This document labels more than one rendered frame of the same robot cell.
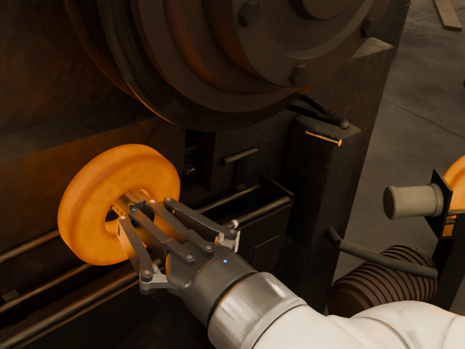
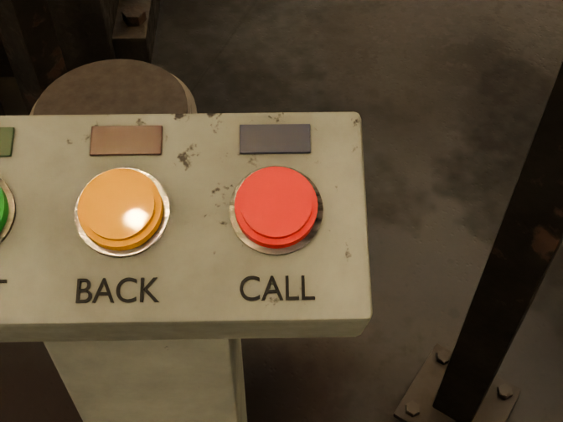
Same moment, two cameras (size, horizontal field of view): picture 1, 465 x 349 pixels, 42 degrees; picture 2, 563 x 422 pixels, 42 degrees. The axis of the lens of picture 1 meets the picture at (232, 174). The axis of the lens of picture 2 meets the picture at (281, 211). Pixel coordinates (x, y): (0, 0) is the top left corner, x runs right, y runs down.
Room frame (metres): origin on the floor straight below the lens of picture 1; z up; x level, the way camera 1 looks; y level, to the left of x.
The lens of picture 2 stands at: (0.60, -1.21, 0.88)
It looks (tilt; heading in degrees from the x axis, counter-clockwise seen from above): 51 degrees down; 44
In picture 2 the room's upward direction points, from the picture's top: straight up
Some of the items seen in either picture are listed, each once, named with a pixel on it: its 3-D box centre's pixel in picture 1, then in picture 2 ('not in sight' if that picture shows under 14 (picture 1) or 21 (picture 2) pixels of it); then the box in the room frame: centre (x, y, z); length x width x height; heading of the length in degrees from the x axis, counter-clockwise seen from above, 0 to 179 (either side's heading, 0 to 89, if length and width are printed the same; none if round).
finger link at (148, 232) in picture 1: (159, 243); not in sight; (0.50, 0.07, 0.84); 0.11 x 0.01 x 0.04; 47
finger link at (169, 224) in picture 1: (178, 235); not in sight; (0.52, 0.05, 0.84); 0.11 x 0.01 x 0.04; 44
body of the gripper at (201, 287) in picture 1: (207, 275); not in sight; (0.46, 0.01, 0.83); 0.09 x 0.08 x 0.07; 46
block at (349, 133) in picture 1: (314, 180); not in sight; (0.92, -0.15, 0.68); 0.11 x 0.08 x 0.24; 46
